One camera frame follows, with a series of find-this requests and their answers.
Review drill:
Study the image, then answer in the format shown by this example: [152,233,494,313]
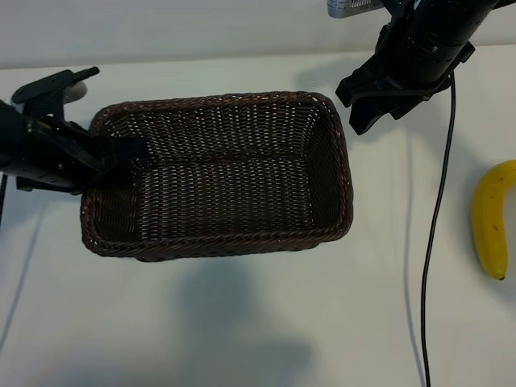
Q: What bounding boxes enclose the braided black cable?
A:
[0,173,7,231]

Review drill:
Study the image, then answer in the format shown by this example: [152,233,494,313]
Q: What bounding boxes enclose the yellow banana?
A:
[471,159,516,281]

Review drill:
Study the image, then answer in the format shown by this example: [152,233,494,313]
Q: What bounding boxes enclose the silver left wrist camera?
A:
[11,66,101,106]

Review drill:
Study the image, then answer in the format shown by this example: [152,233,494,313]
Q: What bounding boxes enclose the thin smooth black cable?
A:
[418,70,459,387]

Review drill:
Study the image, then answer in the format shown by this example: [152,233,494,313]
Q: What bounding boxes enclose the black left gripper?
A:
[15,116,148,194]

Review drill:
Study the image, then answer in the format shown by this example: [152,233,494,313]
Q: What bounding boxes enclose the brown wicker basket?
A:
[80,90,356,263]

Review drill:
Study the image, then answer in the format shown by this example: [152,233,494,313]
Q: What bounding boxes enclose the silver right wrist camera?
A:
[326,0,384,19]

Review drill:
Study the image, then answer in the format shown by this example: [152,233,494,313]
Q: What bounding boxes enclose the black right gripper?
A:
[335,40,476,136]

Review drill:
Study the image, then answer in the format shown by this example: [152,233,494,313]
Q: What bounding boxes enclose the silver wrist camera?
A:
[326,0,384,19]
[11,66,101,106]

